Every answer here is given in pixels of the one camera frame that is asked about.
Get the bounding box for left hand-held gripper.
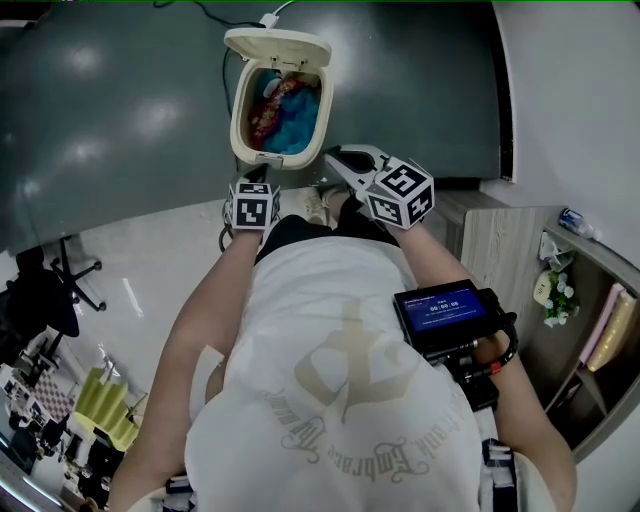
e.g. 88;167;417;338
223;164;282;233

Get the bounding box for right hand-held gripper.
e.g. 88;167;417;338
324;144;436;231

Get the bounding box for beige plastic trash bin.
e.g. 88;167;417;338
229;55;335;171

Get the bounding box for beige trash bin lid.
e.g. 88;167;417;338
223;27;333;70

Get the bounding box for person's right forearm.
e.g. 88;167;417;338
395;219;579;512

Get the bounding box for person's left forearm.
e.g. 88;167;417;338
107;228;263;512

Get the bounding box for black shorts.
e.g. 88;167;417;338
253;195;401;266

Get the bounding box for beige shoe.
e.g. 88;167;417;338
302;185;348;226

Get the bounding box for blue crumpled cloth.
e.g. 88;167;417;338
257;69;321;155

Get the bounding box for red patterned cloth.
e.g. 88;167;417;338
247;74;307;150

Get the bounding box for wooden shelf cabinet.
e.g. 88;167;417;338
433;188;640;464

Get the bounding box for white printed t-shirt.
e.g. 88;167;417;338
184;234;501;512

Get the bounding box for tissue pack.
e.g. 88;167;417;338
537;231;576;272

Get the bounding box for small white jar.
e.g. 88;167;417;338
531;272;552;305

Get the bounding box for black office chair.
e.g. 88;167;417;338
0;234;109;369

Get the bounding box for clear plastic water bottle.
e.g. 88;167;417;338
557;207;603;242

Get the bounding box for potted pale flowers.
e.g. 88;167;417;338
542;269;581;329

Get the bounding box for pink book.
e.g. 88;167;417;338
578;282;627;367

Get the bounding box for cluttered work desk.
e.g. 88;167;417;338
0;344;126;512

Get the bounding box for golden yellow book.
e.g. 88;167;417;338
586;289;640;374

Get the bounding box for black looped gripper cable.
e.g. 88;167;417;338
217;198;237;254

